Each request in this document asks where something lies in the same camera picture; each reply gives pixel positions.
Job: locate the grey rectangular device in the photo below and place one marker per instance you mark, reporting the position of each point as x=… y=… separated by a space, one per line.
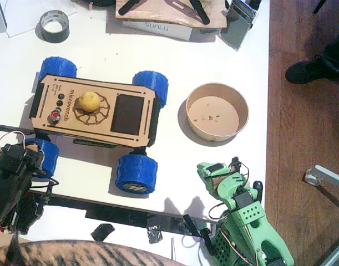
x=235 y=30

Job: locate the white SUNLU box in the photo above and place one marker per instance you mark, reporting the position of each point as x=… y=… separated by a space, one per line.
x=169 y=30

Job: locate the grey duct tape roll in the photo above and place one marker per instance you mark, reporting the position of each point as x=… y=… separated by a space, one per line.
x=47 y=34

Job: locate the black table rail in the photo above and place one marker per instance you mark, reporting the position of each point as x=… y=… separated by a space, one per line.
x=116 y=214

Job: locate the black flat strip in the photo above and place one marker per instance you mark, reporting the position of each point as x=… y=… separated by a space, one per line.
x=129 y=7
x=199 y=11

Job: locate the black round object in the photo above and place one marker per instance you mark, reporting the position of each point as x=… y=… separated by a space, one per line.
x=100 y=2

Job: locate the grey metal furniture leg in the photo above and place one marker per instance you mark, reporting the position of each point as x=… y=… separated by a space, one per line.
x=330 y=174

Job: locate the blue rover wheel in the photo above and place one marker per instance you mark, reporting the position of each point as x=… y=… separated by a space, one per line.
x=154 y=83
x=50 y=158
x=58 y=66
x=136 y=171

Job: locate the dark trouser leg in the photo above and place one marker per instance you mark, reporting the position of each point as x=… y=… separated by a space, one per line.
x=338 y=52

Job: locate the brown wooden board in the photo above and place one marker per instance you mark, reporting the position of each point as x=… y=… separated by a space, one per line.
x=158 y=12

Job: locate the brown paper bowl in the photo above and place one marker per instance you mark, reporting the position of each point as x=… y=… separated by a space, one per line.
x=213 y=116

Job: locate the black furniture leg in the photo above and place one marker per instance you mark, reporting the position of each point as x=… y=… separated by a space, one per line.
x=319 y=5

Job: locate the yellow lemon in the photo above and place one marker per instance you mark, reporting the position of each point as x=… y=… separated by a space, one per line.
x=88 y=101

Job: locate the black table clamp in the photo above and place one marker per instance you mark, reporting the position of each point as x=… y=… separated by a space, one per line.
x=208 y=241
x=191 y=224

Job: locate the crumpled black tape piece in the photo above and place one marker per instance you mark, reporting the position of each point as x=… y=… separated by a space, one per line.
x=154 y=235

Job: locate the wooden rover chassis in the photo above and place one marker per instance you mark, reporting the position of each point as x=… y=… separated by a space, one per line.
x=125 y=110

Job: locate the black shoe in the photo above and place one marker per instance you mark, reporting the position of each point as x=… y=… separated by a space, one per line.
x=302 y=73

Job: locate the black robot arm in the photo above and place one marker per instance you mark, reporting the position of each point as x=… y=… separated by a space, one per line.
x=8 y=188

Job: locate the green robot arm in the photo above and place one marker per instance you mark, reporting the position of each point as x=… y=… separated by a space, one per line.
x=258 y=235

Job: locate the white paper sheet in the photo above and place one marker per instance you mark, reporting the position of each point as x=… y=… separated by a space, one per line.
x=22 y=16

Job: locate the striped brown fabric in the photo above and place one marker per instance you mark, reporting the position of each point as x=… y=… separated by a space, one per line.
x=75 y=253

